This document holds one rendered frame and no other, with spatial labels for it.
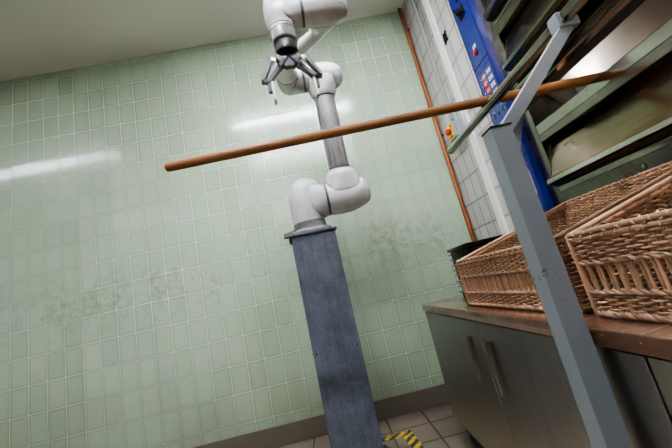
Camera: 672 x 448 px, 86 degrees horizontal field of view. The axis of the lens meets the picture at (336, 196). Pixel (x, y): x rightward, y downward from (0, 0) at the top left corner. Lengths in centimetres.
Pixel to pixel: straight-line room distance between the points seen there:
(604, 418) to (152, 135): 258
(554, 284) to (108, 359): 233
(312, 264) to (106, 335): 142
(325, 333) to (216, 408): 99
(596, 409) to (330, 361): 106
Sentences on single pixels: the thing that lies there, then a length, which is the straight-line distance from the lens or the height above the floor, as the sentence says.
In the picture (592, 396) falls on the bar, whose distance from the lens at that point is 74.
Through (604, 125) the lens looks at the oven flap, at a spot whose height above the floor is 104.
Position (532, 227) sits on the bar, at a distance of 70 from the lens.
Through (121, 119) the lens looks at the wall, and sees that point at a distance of 287.
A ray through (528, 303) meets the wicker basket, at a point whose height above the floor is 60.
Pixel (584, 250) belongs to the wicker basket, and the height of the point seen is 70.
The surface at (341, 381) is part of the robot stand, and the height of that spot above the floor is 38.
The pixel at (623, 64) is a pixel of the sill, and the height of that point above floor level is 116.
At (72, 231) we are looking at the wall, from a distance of 276.
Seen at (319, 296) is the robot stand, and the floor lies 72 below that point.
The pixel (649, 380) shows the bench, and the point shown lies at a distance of 71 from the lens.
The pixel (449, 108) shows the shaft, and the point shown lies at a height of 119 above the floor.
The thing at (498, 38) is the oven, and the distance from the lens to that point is 187.
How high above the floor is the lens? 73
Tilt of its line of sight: 14 degrees up
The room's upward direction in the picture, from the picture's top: 13 degrees counter-clockwise
